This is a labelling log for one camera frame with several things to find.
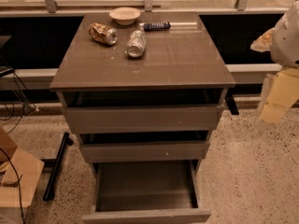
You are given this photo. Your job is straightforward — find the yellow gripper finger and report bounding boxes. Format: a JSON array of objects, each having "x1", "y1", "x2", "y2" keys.
[{"x1": 258, "y1": 104, "x2": 289, "y2": 124}]

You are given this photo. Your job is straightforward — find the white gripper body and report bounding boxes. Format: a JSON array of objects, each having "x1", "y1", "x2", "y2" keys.
[{"x1": 265, "y1": 68, "x2": 299, "y2": 110}]

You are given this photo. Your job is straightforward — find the grey bottom drawer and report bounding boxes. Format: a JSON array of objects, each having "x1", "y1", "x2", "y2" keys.
[{"x1": 82, "y1": 161, "x2": 211, "y2": 224}]

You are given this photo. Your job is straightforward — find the grey drawer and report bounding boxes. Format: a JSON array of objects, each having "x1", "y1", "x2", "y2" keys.
[
  {"x1": 82, "y1": 161, "x2": 211, "y2": 224},
  {"x1": 61, "y1": 88, "x2": 226, "y2": 134},
  {"x1": 80, "y1": 131, "x2": 209, "y2": 163}
]

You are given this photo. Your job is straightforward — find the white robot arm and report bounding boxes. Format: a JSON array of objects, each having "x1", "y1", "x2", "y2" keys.
[{"x1": 257, "y1": 0, "x2": 299, "y2": 125}]

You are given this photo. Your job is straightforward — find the grey drawer cabinet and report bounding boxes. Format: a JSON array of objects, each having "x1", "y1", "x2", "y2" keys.
[{"x1": 50, "y1": 12, "x2": 236, "y2": 179}]

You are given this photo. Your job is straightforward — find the grey top drawer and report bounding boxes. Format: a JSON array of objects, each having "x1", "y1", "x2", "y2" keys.
[{"x1": 61, "y1": 88, "x2": 226, "y2": 134}]

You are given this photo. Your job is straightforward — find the grey middle drawer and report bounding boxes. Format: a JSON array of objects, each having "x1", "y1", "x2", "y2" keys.
[{"x1": 80, "y1": 131, "x2": 209, "y2": 163}]

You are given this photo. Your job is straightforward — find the blue snack bar wrapper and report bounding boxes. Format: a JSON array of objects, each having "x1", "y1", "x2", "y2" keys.
[{"x1": 143, "y1": 21, "x2": 171, "y2": 32}]

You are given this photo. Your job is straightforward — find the crushed silver can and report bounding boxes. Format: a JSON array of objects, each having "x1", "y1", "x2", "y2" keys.
[{"x1": 125, "y1": 30, "x2": 147, "y2": 58}]

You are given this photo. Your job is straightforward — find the white bowl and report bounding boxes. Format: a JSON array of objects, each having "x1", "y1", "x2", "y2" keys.
[{"x1": 109, "y1": 7, "x2": 140, "y2": 25}]

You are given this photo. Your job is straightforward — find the crushed gold can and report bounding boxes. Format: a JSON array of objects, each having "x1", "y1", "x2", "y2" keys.
[{"x1": 88, "y1": 22, "x2": 118, "y2": 46}]

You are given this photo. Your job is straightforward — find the black bar on floor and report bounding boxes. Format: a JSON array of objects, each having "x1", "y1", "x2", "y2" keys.
[{"x1": 43, "y1": 133, "x2": 73, "y2": 202}]

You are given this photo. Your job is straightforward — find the cardboard box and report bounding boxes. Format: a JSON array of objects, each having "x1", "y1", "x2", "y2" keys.
[{"x1": 0, "y1": 128, "x2": 44, "y2": 224}]

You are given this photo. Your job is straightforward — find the black bracket behind cabinet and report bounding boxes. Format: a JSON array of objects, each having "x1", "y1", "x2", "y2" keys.
[{"x1": 225, "y1": 89, "x2": 239, "y2": 115}]

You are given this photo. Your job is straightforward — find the metal railing frame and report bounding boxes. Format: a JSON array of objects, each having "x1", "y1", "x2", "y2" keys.
[{"x1": 0, "y1": 0, "x2": 299, "y2": 17}]

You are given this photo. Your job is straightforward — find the black cable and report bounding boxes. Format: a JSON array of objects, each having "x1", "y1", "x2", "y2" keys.
[{"x1": 0, "y1": 147, "x2": 26, "y2": 224}]

